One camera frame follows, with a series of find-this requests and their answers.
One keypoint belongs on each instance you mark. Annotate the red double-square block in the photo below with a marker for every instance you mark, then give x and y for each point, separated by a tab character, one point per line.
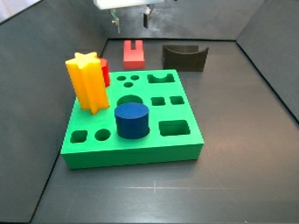
134	54

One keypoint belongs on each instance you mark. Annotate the green foam shape board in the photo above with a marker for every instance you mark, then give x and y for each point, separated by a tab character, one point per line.
93	144

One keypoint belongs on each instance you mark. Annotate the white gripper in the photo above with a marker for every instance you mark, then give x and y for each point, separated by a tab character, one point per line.
116	4

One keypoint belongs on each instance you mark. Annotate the black curved holder stand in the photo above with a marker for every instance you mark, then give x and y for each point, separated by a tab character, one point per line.
185	58

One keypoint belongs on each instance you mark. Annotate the red hexagonal prism block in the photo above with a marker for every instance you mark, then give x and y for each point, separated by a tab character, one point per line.
105	70

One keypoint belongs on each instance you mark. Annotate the yellow star prism block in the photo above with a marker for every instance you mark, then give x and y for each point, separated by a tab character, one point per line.
87	79

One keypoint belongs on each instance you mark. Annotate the blue cylinder block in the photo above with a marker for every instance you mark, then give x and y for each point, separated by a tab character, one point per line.
133	120

